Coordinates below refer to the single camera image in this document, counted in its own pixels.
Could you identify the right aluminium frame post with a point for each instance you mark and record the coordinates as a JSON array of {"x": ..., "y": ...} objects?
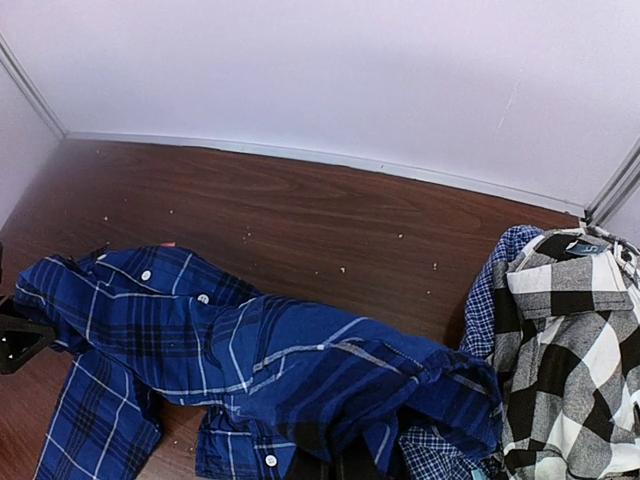
[{"x": 617, "y": 191}]

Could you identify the blue plaid long sleeve shirt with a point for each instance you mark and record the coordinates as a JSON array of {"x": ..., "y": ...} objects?
[{"x": 292, "y": 389}]

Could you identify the left aluminium frame post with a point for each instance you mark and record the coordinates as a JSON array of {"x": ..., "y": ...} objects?
[{"x": 29, "y": 90}]

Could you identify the black white checked shirt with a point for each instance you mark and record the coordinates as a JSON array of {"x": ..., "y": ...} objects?
[{"x": 566, "y": 352}]

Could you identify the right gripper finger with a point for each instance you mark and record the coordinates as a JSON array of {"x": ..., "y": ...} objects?
[{"x": 21, "y": 338}]

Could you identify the small blue gingham shirt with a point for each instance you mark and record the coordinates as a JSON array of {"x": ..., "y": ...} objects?
[{"x": 426, "y": 453}]

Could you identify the aluminium frame post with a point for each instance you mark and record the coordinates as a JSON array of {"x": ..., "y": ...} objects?
[
  {"x": 29, "y": 90},
  {"x": 617, "y": 191}
]

